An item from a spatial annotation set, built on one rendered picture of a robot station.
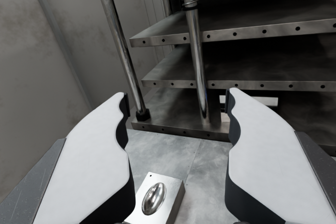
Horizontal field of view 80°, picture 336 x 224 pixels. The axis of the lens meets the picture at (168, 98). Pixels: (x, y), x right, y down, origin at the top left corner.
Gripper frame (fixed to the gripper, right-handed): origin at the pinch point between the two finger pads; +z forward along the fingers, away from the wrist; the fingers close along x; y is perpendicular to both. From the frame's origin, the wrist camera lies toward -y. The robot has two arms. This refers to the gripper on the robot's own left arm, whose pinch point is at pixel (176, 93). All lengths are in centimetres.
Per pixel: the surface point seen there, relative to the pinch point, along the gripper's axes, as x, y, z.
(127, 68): -27, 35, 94
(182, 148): 1, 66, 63
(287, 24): 43, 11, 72
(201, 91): 13, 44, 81
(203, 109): 14, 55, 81
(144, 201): -13, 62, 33
